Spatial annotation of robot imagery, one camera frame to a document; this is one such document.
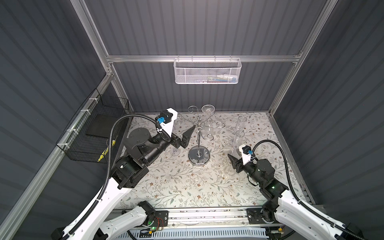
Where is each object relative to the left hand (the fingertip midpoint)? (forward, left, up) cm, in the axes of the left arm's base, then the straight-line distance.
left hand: (184, 119), depth 55 cm
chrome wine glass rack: (+9, -8, -43) cm, 45 cm away
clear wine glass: (+18, -12, -13) cm, 26 cm away
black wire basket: (+9, +47, -17) cm, 50 cm away
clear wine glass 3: (+14, +8, -46) cm, 49 cm away
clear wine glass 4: (+27, -39, -45) cm, 65 cm away
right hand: (0, -25, -27) cm, 37 cm away
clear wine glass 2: (+43, +6, -46) cm, 63 cm away
